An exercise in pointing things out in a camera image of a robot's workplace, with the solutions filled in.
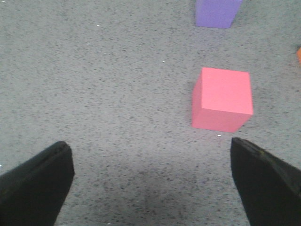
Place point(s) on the purple foam cube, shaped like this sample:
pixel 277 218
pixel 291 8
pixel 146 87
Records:
pixel 216 13

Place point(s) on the pink foam cube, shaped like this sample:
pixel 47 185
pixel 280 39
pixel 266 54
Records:
pixel 221 100

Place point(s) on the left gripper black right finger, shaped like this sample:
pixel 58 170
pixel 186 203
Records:
pixel 269 188

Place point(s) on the orange foam cube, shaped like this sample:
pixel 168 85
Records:
pixel 298 53

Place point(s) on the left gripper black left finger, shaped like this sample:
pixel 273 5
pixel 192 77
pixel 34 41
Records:
pixel 33 193

